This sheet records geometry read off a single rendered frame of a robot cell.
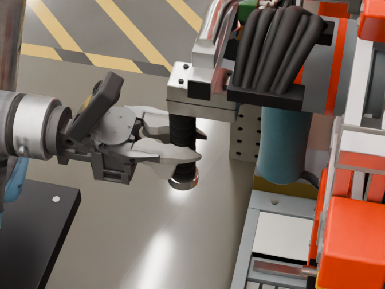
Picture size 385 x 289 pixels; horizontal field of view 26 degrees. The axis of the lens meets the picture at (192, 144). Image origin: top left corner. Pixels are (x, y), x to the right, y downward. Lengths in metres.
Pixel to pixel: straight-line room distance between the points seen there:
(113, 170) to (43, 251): 0.55
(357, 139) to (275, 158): 0.55
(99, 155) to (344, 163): 0.35
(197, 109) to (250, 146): 1.14
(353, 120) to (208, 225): 1.17
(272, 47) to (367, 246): 0.25
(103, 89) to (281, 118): 0.43
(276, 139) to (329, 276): 0.51
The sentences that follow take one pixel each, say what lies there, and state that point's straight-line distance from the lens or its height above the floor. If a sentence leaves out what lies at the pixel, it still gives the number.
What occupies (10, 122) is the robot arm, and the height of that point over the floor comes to 0.84.
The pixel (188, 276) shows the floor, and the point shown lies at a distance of 2.00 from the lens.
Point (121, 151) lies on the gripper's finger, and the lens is 1.12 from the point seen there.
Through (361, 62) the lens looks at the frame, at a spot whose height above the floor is 1.03.
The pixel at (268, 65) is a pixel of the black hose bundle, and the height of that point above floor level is 1.01.
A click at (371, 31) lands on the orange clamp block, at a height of 1.08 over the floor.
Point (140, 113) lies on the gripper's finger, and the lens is 1.16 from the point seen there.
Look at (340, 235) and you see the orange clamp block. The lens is 0.97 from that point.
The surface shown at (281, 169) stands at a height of 0.53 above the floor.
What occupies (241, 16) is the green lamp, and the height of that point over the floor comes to 0.63.
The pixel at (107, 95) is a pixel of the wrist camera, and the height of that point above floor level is 0.92.
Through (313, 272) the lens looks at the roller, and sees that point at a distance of 1.39.
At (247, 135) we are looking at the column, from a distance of 2.16.
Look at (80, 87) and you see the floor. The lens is 2.45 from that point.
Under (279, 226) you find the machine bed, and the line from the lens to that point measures 2.00.
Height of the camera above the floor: 1.65
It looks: 47 degrees down
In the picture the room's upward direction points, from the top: straight up
